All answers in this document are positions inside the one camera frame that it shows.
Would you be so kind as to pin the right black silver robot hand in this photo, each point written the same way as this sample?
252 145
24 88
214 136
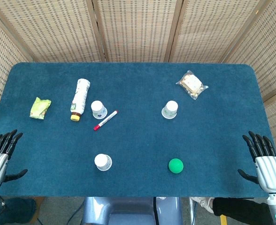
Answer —
270 172

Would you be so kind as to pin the white cup blue flower print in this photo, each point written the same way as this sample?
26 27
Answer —
98 107

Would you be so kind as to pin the white cup green flower print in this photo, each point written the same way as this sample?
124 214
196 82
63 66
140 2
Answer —
170 108

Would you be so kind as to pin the black trouser leg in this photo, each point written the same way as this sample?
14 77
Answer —
241 208

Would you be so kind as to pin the dark blue fabric bundle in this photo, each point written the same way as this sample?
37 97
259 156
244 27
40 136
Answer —
13 211

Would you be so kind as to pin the green crumpled snack packet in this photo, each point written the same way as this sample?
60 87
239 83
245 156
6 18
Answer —
40 107

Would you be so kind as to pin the white shoe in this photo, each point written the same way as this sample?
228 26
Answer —
203 204

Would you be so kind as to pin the white metal table leg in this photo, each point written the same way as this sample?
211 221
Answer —
191 212

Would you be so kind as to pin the green foam ball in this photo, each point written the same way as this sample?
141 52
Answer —
175 166

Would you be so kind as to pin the white cup pale flower text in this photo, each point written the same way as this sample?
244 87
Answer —
102 161

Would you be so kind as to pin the white bottle yellow cap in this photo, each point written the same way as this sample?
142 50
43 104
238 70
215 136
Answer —
80 97

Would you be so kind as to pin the white marker red cap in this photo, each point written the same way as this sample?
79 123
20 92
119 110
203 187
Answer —
106 120

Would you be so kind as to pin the clear bag of biscuits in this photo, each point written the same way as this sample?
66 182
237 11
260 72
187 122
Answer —
192 84

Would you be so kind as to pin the blue felt table cover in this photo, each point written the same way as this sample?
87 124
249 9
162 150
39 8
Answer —
138 140

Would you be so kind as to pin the blue-grey robot torso base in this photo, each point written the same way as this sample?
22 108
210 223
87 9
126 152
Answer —
128 211

